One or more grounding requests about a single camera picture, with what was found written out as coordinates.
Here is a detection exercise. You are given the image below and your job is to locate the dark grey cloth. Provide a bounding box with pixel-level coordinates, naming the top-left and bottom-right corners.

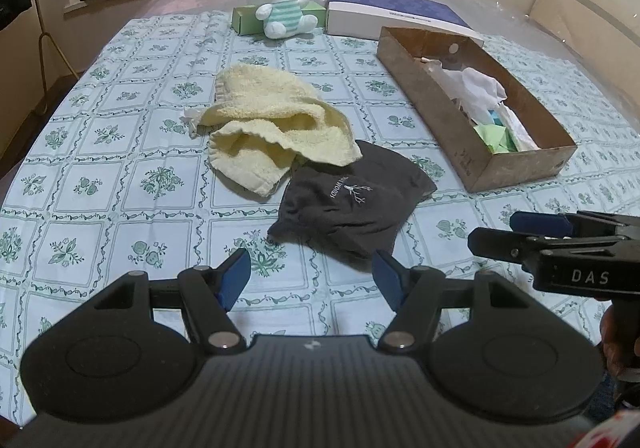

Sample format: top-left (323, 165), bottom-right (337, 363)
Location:
top-left (266, 139), bottom-right (439, 262)

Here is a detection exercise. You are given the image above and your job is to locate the crumpled white tissue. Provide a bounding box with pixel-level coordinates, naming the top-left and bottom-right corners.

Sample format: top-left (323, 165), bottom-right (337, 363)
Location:
top-left (181, 107), bottom-right (207, 136)

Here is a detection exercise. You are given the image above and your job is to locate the green cardboard carton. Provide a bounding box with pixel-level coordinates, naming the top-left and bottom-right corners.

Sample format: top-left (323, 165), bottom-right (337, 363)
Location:
top-left (230, 0), bottom-right (329, 37)

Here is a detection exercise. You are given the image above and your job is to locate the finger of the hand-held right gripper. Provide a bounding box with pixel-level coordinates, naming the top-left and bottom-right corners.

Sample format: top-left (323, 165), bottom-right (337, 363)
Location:
top-left (510, 210), bottom-right (640, 240)
top-left (467, 227), bottom-right (632, 274)

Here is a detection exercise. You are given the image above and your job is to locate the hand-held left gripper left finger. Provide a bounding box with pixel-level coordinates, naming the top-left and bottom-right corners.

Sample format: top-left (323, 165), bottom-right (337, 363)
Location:
top-left (89, 248), bottom-right (252, 355)

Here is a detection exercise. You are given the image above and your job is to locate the red and white printed cloth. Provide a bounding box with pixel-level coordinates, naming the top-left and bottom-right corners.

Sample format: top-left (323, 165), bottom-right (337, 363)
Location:
top-left (572, 405), bottom-right (640, 448)

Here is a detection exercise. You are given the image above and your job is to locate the light green cloth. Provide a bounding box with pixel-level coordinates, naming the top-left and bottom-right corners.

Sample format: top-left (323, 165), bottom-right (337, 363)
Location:
top-left (471, 122), bottom-right (519, 157)

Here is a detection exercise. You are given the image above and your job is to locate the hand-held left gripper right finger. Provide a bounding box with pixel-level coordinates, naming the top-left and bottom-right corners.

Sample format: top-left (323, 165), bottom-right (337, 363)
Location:
top-left (372, 249), bottom-right (542, 355)

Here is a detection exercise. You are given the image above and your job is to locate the green floral bed sheet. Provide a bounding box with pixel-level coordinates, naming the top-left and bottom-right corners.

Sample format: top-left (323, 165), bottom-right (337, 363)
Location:
top-left (0, 9), bottom-right (640, 430)

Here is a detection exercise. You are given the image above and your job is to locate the cream yellow towel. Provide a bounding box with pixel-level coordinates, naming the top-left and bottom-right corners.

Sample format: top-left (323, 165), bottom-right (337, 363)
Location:
top-left (189, 63), bottom-right (364, 200)

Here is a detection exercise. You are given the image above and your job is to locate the blue and white flat box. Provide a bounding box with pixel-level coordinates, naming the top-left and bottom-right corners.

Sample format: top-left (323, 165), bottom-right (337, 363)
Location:
top-left (324, 0), bottom-right (486, 50)

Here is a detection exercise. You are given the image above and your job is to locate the metal clothes rack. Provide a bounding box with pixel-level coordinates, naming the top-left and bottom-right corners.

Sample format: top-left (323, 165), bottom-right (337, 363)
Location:
top-left (31, 0), bottom-right (82, 115)

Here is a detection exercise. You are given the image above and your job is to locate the brown cardboard box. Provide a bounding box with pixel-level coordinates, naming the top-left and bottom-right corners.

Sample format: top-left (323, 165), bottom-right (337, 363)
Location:
top-left (375, 25), bottom-right (579, 194)

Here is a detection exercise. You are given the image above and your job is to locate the white bed headboard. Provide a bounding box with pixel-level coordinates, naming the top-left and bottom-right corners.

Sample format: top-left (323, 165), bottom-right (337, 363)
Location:
top-left (522, 0), bottom-right (640, 61)

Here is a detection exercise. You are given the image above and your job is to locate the person's right hand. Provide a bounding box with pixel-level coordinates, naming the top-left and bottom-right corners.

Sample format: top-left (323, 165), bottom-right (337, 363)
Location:
top-left (600, 300), bottom-right (640, 381)

